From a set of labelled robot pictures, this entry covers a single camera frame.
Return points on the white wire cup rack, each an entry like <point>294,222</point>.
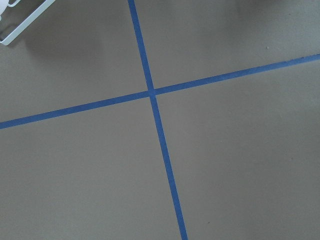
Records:
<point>25,23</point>

